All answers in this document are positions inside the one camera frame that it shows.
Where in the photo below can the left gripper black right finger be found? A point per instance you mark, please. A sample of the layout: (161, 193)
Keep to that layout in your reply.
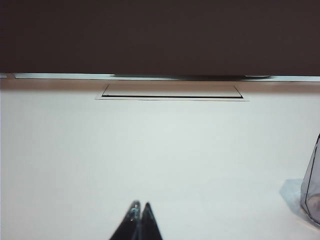
(150, 225)

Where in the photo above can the wide brown desk partition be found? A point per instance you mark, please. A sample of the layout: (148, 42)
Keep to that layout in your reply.
(160, 37)

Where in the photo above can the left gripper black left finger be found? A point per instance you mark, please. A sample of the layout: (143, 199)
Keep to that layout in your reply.
(130, 225)

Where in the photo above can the grey faceted glass mug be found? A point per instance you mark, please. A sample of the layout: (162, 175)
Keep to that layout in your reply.
(313, 180)

